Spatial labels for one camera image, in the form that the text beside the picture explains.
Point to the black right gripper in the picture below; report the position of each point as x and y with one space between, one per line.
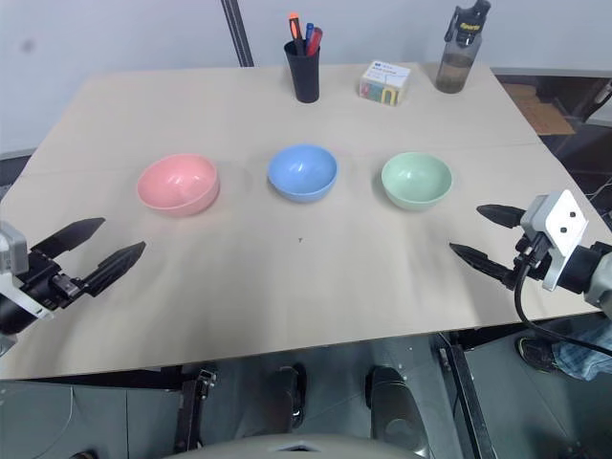
533 260

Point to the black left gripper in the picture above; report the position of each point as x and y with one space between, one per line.
50 284

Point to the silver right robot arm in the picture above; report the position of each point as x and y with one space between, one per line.
595 275

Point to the green plastic bowl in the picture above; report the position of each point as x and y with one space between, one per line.
416 198

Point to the pink plastic bowl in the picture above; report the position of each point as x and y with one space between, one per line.
191 201

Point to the dark sneaker shoe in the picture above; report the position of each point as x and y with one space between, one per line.
535 354

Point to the brown cardboard box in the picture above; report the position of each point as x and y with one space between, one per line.
538 107

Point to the blue jeans leg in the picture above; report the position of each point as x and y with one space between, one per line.
585 356

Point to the black table leg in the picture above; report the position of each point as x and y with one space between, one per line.
193 406
471 401

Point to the clear bottle with black lid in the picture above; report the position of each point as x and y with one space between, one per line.
454 67

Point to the small box of clips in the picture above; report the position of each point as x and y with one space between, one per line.
385 86

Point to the blue plastic bowl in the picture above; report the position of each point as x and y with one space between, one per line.
301 189

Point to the dark rounded shape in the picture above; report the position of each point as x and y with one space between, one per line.
291 392
392 411

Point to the black pen holder cup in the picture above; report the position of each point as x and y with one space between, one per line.
303 76

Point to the black slotted pole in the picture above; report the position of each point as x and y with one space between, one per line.
237 33

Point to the red marker pen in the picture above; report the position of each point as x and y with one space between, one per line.
314 40

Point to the blue pen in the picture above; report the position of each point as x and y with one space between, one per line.
309 31

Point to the grey robot torso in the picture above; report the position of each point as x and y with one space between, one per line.
306 447

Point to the orange marker pen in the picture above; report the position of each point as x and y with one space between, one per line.
294 28

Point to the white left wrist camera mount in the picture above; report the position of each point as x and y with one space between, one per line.
10 253

